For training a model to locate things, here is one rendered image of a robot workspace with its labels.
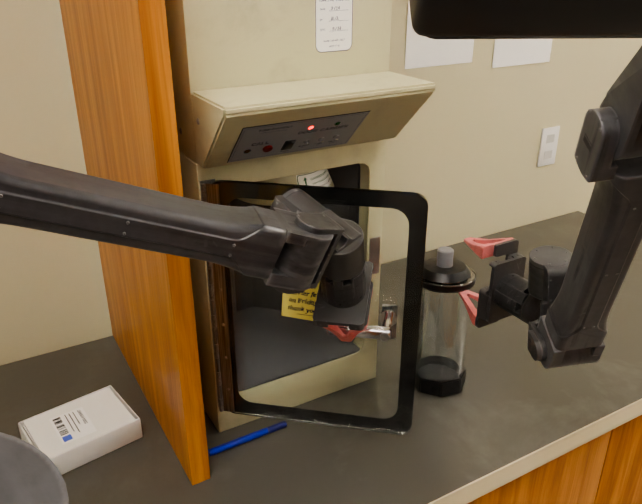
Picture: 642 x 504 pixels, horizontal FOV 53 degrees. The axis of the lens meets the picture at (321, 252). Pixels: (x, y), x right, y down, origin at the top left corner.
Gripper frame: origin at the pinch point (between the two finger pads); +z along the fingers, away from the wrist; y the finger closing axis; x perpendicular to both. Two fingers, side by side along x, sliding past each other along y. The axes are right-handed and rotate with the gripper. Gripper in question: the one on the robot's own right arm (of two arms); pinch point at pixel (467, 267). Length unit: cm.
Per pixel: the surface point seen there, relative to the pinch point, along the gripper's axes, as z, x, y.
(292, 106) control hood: 0.6, 31.7, 30.2
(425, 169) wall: 55, -35, -4
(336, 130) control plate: 5.4, 22.3, 24.8
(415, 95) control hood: 1.0, 12.2, 29.4
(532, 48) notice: 55, -68, 24
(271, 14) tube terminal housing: 12, 29, 40
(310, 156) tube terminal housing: 11.9, 22.9, 19.4
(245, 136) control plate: 4.1, 36.7, 26.3
